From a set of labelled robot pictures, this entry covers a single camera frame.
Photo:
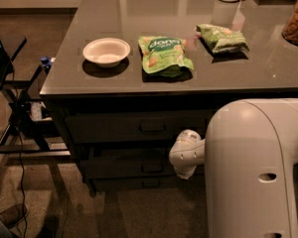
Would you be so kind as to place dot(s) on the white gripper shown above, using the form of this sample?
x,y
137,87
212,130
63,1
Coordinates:
x,y
181,155

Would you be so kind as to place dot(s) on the brown shoe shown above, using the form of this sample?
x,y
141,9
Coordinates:
x,y
13,215

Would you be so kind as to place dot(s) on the grey drawer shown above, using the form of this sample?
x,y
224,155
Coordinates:
x,y
127,163
135,126

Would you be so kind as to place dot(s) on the black side desk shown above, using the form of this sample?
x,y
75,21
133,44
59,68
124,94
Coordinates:
x,y
44,133

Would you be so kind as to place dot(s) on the green chip bag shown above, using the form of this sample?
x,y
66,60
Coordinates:
x,y
164,56

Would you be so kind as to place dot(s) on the white bowl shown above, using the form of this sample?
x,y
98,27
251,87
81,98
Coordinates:
x,y
106,52

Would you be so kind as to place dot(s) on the dark grey drawer cabinet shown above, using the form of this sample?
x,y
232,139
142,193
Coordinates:
x,y
130,75

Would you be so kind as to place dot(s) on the small green snack bag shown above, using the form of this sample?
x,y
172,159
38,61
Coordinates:
x,y
222,40

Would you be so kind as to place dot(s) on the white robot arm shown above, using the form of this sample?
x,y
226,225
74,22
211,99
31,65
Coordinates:
x,y
249,152

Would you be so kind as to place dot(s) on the grey top drawer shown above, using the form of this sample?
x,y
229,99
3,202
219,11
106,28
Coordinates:
x,y
135,126

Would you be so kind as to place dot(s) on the blue bottle cap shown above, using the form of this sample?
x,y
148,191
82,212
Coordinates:
x,y
46,63

